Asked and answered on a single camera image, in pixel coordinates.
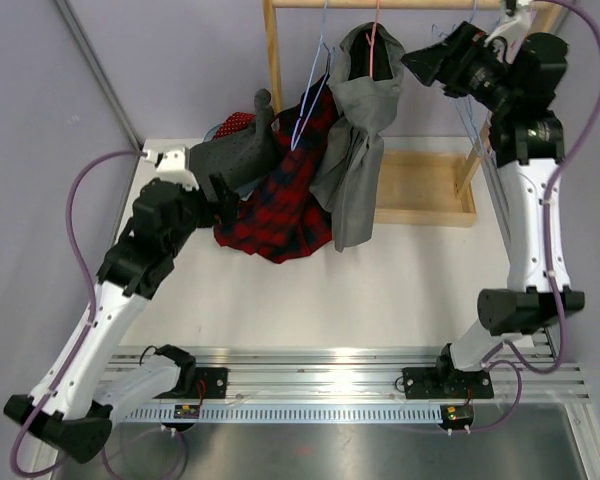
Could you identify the pink wire hanger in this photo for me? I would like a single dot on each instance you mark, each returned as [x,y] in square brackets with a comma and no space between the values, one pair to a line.
[371,39]

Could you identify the wooden clothes rack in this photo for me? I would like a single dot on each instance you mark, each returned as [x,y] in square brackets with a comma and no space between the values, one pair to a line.
[415,187]

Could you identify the blue wire hanger with plaid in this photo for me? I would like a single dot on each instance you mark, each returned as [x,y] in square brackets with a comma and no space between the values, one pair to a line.
[307,106]

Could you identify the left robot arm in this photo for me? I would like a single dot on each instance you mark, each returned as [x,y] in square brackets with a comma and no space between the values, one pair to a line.
[68,409]

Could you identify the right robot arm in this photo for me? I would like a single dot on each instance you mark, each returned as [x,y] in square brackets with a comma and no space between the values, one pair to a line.
[528,141]

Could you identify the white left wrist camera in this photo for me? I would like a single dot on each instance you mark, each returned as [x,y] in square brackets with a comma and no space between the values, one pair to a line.
[172,165]

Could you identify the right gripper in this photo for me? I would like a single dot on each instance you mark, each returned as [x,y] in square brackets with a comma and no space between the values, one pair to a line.
[447,62]

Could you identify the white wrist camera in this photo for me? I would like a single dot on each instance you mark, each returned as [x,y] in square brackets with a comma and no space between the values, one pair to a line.
[515,21]
[172,165]

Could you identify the dark grey dotted skirt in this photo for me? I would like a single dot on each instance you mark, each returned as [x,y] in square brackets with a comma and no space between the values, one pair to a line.
[242,157]

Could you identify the red white-dotted skirt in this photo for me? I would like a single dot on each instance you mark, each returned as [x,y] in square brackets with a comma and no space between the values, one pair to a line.
[235,123]

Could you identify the red plaid skirt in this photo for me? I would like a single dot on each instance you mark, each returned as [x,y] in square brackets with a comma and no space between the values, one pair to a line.
[282,220]

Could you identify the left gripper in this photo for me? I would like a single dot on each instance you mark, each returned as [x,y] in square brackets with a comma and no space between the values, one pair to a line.
[222,209]

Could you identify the aluminium corner post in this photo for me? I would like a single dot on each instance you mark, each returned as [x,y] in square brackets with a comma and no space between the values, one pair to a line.
[83,44]

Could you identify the teal plastic bin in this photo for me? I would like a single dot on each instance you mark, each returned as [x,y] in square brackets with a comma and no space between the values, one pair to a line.
[212,132]

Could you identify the aluminium rail base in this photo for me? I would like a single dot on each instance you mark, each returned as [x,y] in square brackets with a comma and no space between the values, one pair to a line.
[368,386]

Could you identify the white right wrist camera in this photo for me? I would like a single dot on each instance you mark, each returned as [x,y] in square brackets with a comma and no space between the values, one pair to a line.
[515,21]

